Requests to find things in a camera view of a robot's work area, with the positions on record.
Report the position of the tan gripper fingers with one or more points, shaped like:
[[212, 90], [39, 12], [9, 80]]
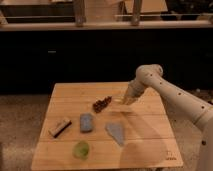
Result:
[[127, 100]]

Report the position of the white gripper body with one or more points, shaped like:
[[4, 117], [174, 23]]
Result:
[[135, 89]]

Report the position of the yellow banana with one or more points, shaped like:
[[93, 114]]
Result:
[[117, 98]]

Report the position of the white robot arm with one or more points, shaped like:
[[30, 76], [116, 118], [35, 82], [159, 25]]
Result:
[[198, 111]]

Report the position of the green plastic cup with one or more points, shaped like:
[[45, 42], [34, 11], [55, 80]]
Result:
[[81, 150]]

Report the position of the brown grape bunch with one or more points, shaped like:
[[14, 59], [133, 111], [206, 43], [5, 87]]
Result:
[[99, 105]]

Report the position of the grey blue cloth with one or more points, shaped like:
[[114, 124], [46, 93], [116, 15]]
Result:
[[116, 131]]

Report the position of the blue sponge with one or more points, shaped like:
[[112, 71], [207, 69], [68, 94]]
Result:
[[86, 122]]

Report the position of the wooden shelf frame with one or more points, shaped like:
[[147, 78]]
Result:
[[38, 15]]

